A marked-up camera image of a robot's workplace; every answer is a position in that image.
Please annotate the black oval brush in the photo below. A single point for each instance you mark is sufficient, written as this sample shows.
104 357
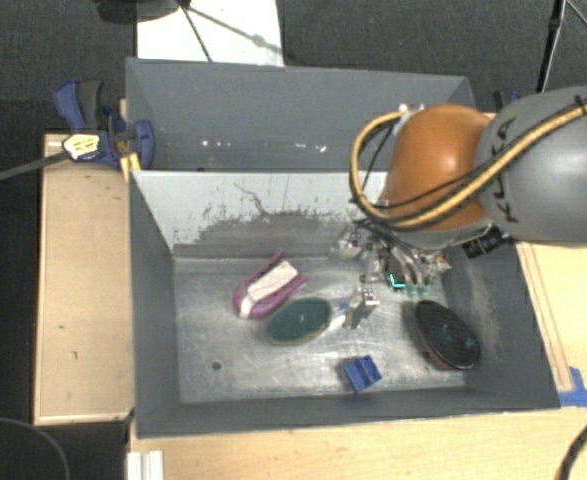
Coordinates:
445 335

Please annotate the black cylinder on white bracket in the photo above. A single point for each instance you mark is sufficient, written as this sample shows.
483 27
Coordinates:
483 245

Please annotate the pale wood board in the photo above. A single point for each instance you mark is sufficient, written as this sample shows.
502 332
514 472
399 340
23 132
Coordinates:
83 293

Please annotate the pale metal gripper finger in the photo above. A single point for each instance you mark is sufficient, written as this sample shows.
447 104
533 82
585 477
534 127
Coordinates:
363 308
338 318

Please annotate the dark green oval scrub pad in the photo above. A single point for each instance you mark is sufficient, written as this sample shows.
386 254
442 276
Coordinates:
298 321

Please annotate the purple and white brush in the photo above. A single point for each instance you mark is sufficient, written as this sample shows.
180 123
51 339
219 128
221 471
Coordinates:
268 288

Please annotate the blue ridged block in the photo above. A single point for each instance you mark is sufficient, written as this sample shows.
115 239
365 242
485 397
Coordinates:
363 373

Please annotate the grey metal bin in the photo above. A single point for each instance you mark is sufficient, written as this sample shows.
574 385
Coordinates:
223 363

